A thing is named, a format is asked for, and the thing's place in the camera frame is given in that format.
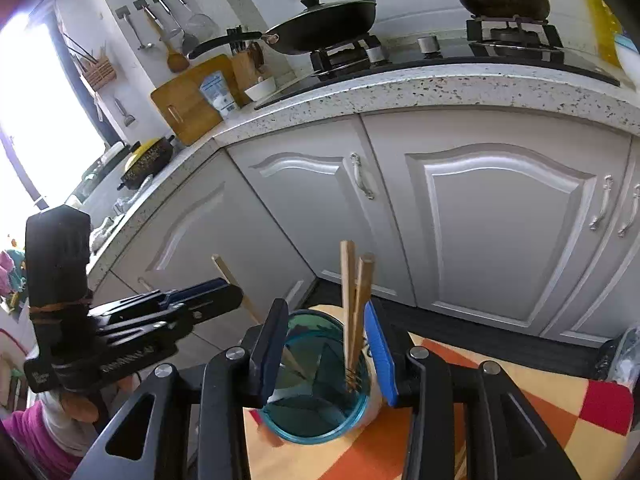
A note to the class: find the wooden knife block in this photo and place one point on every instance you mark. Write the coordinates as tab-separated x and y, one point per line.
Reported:
247	60

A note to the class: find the yellow lidded black casserole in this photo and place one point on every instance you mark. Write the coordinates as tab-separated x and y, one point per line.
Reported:
146	160

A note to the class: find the white salt bag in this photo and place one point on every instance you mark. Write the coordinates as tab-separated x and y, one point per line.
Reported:
217	93

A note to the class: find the wooden cutting board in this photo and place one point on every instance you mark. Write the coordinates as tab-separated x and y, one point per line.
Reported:
182	105

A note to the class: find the wooden handled metal fork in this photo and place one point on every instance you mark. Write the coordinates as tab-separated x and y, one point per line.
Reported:
363	282

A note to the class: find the small white bowl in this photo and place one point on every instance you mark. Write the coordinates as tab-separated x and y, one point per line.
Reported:
263	88

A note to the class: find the black wok with lid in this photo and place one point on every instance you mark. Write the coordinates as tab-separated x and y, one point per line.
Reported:
319	27

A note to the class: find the hanging metal ladle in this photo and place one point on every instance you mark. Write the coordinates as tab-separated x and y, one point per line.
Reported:
123	14

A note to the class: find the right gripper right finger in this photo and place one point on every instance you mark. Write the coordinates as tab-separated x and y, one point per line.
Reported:
388	346

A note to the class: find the wall chopstick basket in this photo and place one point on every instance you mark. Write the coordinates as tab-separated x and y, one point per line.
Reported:
98	71

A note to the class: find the yellow oil bottle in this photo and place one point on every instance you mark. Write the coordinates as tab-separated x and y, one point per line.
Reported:
605	26

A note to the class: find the floral utensil holder teal rim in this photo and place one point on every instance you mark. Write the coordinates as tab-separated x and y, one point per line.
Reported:
311	403

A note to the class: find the white kitchen cabinets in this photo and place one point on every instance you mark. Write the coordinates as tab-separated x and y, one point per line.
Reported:
525	222

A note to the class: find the left white gloved hand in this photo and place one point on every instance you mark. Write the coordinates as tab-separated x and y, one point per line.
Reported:
71	419

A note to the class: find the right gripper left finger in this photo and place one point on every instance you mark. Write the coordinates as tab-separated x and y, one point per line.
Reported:
266	355

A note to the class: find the black gas stove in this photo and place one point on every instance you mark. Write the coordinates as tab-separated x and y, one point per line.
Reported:
511	41

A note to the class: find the hanging metal skimmer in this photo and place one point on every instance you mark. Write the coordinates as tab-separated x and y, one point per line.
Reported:
199	24

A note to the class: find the wooden spatula hanging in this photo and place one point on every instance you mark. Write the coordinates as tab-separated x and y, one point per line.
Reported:
176	61

